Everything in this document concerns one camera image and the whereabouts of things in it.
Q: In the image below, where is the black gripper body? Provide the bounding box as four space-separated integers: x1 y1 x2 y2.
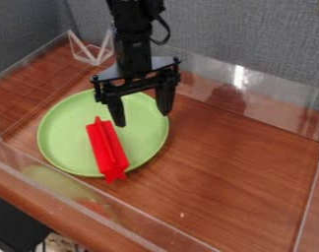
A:
91 34 181 103

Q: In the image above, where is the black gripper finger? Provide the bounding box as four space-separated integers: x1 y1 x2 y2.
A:
156 80 177 116
107 94 126 127

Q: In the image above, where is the red cross-shaped bar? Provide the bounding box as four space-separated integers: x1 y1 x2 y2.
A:
86 116 129 183

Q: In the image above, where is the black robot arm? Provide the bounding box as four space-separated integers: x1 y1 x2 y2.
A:
90 0 181 127

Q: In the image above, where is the green round plate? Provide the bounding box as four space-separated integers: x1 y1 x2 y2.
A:
38 90 170 177

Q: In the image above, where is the clear acrylic corner bracket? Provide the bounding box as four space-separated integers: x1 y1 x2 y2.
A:
67 30 114 66

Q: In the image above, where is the black cable loop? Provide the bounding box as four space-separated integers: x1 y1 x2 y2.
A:
148 14 173 46

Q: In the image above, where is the clear acrylic enclosure wall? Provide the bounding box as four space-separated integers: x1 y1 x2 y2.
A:
0 36 319 252

